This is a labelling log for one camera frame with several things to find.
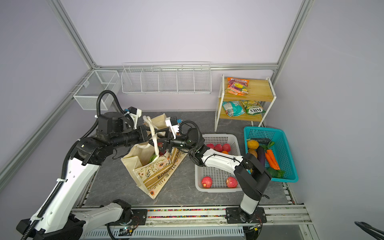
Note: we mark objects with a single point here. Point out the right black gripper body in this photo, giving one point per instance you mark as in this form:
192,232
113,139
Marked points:
175,143

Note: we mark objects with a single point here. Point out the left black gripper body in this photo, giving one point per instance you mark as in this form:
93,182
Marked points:
130,137

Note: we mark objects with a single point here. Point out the cream canvas grocery bag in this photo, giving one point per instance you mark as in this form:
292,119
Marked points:
149,168

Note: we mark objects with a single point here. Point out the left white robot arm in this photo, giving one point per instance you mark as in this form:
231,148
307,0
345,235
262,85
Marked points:
54,219

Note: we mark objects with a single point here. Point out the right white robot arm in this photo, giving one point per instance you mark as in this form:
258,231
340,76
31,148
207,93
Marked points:
251,175

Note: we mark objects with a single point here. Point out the small red fruit middle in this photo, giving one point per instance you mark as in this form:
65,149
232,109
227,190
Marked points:
218,148

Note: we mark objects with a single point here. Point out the red apple front left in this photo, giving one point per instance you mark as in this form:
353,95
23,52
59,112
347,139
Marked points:
207,182

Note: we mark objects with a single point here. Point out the red apple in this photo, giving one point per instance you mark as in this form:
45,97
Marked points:
231,182
207,182

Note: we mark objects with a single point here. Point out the small red fruit right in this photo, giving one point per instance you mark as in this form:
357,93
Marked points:
226,147

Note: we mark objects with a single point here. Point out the small white mesh basket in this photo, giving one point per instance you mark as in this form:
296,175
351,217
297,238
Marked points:
93,84

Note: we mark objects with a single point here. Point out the teal white snack packet lower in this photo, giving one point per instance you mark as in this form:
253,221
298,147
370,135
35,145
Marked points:
233,108

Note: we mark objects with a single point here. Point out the red apple back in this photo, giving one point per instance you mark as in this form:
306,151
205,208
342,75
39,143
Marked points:
231,182

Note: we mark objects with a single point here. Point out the brown potato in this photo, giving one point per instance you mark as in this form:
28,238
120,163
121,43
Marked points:
253,152

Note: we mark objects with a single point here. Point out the yellow potato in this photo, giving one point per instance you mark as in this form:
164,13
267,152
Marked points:
252,144

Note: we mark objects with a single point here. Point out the white wood two-tier shelf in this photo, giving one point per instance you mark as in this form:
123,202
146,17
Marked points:
261,91

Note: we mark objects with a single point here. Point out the orange snack packet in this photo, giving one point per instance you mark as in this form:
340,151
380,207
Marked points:
238,87

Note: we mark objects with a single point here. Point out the green Fox's candy packet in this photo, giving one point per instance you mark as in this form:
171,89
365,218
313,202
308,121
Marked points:
253,108

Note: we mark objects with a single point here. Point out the dark purple eggplant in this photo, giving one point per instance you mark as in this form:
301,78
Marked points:
261,155

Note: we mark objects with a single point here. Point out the orange carrot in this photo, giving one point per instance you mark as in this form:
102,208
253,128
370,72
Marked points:
272,160

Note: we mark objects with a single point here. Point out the green pepper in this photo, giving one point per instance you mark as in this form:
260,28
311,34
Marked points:
276,173

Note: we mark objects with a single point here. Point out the teal plastic vegetable basket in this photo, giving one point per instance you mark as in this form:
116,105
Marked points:
281,150

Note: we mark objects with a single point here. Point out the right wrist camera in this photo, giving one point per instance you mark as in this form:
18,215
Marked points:
173,123

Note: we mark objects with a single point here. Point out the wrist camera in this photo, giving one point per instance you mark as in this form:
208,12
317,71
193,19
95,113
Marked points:
173,123
135,114

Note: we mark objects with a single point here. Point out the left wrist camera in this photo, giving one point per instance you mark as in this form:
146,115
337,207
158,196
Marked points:
135,114

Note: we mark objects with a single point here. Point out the long white wire basket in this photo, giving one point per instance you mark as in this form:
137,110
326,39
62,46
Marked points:
167,78

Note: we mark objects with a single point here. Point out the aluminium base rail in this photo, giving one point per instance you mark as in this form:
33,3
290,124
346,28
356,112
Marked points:
205,222

